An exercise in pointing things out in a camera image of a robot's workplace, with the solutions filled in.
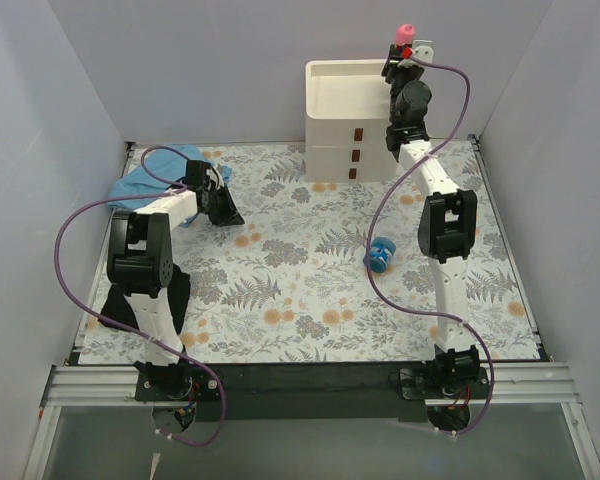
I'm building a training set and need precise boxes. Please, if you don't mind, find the pink-capped clear tube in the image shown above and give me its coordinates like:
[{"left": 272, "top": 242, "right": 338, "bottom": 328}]
[{"left": 394, "top": 24, "right": 416, "bottom": 46}]

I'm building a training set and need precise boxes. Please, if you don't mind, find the blue round jar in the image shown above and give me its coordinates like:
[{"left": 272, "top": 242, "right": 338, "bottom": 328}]
[{"left": 363, "top": 237, "right": 396, "bottom": 274}]

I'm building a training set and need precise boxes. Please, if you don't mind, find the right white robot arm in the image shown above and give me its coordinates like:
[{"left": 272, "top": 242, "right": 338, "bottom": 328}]
[{"left": 381, "top": 40, "right": 480, "bottom": 398}]

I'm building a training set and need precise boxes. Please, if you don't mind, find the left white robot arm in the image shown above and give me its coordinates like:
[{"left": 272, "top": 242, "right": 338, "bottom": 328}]
[{"left": 107, "top": 160, "right": 244, "bottom": 400}]

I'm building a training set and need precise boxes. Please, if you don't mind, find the blue cloth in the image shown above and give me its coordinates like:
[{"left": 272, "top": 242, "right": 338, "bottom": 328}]
[{"left": 107, "top": 145, "right": 230, "bottom": 227}]

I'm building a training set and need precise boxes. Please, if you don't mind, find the white three-drawer organizer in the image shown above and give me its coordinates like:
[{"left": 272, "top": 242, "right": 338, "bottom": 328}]
[{"left": 305, "top": 59, "right": 398, "bottom": 183}]

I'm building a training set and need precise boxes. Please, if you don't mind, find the floral table mat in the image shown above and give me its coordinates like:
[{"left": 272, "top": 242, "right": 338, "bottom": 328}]
[{"left": 77, "top": 139, "right": 539, "bottom": 364}]

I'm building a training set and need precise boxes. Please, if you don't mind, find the black cloth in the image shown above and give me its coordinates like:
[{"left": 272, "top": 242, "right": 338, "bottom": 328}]
[{"left": 100, "top": 265, "right": 191, "bottom": 334}]

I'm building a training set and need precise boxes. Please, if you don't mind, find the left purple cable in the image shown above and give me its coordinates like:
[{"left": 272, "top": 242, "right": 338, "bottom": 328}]
[{"left": 53, "top": 145, "right": 227, "bottom": 447}]

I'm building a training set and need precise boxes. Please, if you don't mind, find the purple cable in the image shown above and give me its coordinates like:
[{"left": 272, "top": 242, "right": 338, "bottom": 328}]
[
  {"left": 367, "top": 55, "right": 496, "bottom": 437},
  {"left": 53, "top": 145, "right": 227, "bottom": 447}
]

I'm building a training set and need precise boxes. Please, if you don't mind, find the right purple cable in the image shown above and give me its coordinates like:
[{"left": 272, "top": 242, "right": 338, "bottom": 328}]
[{"left": 367, "top": 55, "right": 496, "bottom": 437}]

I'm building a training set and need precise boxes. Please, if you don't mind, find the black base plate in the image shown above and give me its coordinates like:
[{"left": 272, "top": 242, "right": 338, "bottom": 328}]
[{"left": 134, "top": 362, "right": 490, "bottom": 422}]

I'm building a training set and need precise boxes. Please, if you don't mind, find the aluminium front rail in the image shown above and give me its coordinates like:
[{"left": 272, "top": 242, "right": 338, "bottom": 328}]
[{"left": 25, "top": 362, "right": 600, "bottom": 479}]

